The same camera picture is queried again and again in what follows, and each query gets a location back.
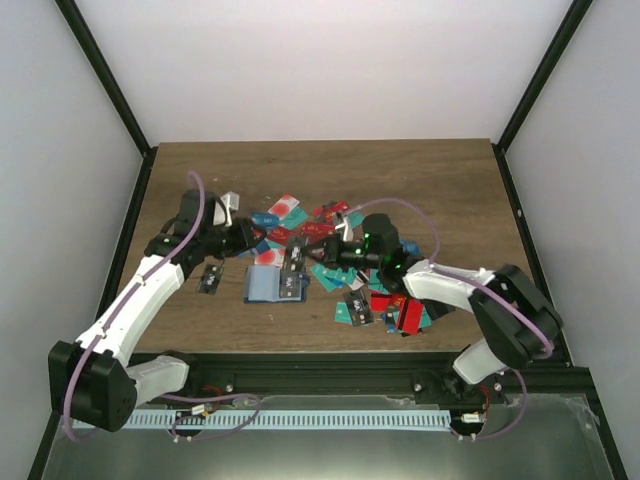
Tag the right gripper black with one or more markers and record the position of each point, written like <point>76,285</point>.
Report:
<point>332,246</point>

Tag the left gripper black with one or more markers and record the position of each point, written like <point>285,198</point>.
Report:
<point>246,239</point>

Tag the blue leather card holder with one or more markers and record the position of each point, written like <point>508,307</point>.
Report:
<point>262,285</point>

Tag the black VIP card passed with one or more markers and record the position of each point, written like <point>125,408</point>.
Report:
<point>293,285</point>

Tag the black vip card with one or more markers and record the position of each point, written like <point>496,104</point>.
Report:
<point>358,307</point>
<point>294,258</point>
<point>210,279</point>

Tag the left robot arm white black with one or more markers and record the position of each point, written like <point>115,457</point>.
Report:
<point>92,379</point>

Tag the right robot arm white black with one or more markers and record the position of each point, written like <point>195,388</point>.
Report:
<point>518,323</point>

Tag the teal card under red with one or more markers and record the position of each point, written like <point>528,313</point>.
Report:
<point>332,279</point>

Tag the white card red circle lower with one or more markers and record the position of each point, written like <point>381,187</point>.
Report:
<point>272,257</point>

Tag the white card red circle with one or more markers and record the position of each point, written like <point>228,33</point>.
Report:
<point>272,257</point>
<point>284,206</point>

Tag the red card top right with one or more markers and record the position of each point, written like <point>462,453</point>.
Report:
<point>326,212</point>

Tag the white card red circle top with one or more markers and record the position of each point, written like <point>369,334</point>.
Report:
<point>284,206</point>

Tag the red gold card lower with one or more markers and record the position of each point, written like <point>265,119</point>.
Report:
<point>380,302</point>

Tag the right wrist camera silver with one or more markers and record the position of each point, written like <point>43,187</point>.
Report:
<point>343,227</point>

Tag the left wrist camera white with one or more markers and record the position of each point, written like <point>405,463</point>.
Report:
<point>224,207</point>

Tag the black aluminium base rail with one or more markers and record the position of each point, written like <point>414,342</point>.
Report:
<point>426,377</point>

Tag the light blue slotted cable duct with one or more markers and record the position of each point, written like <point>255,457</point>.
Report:
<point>413,420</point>

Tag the left black frame post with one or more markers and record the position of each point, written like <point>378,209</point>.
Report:
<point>88,44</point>

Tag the black frame post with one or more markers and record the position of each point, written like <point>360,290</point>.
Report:
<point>88,44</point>
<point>561,39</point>

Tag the right black frame post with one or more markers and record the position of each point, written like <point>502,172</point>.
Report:
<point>561,39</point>

